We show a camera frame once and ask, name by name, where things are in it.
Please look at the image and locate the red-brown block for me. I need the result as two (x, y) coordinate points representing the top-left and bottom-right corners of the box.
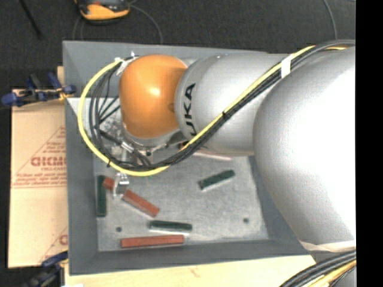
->
(102, 176), (160, 218)
(120, 234), (186, 249)

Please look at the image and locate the dark green flat block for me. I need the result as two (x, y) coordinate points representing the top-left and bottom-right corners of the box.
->
(148, 219), (193, 233)
(95, 175), (108, 218)
(197, 169), (236, 191)

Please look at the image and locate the brown cardboard board red print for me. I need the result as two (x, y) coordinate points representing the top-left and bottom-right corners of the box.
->
(7, 97), (70, 269)

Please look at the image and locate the grey metal bin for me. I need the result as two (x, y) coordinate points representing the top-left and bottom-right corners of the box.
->
(62, 40), (318, 275)

